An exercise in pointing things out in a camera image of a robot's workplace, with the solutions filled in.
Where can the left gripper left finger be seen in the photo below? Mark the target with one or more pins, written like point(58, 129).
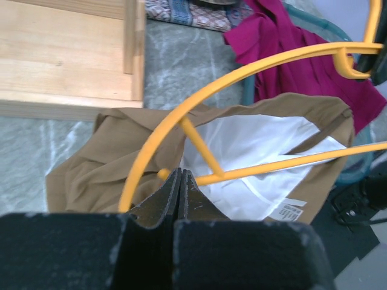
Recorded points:
point(150, 236)

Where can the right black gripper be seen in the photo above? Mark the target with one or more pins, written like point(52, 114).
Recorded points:
point(376, 64)

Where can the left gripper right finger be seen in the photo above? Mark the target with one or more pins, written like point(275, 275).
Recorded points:
point(192, 203)

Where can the tan skirt with white lining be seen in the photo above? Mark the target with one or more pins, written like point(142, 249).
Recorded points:
point(281, 128)

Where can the teal plastic basket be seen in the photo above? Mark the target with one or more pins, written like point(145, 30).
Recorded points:
point(357, 166)

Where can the magenta garment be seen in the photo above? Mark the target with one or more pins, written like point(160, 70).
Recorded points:
point(268, 31)

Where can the patterned placemat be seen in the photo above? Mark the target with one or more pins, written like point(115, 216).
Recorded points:
point(199, 14)

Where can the brown rimmed ceramic plate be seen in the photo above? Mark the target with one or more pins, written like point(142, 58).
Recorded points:
point(216, 4)

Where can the wooden clothes rack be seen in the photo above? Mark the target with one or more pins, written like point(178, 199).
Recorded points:
point(70, 59)

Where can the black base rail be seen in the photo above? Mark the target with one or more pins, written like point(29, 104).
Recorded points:
point(344, 222)

